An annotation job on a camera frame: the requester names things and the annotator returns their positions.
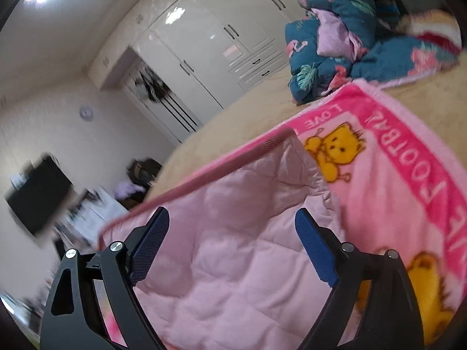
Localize cream and red pillow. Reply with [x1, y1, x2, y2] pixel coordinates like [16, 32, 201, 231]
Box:
[396, 8, 463, 56]

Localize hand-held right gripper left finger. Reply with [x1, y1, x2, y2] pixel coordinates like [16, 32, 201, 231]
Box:
[39, 206, 171, 350]

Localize bed with beige sheet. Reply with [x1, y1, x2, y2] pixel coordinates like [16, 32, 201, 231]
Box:
[145, 53, 467, 205]

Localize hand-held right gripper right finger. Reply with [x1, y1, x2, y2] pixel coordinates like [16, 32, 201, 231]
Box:
[294, 208, 426, 350]

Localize white wardrobe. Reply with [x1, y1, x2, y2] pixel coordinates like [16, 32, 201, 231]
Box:
[87, 0, 311, 146]

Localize pink quilted jacket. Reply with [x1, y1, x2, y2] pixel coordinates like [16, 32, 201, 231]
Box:
[98, 127, 363, 350]

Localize hanging bags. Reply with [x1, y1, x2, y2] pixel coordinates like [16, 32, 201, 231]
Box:
[132, 69, 171, 103]

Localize white drawer cabinet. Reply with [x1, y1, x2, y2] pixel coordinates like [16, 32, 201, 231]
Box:
[54, 187, 130, 250]

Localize teal floral pillow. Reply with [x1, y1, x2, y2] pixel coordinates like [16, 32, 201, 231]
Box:
[348, 36, 461, 83]

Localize pink bear printed blanket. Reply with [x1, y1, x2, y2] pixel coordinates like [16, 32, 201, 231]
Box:
[102, 78, 467, 350]

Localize teal floral quilt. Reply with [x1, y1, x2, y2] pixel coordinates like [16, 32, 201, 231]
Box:
[285, 0, 393, 104]

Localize black television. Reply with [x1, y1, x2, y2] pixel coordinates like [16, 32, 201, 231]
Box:
[5, 154, 74, 238]

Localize black bag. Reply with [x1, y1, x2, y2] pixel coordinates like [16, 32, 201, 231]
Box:
[126, 158, 163, 187]

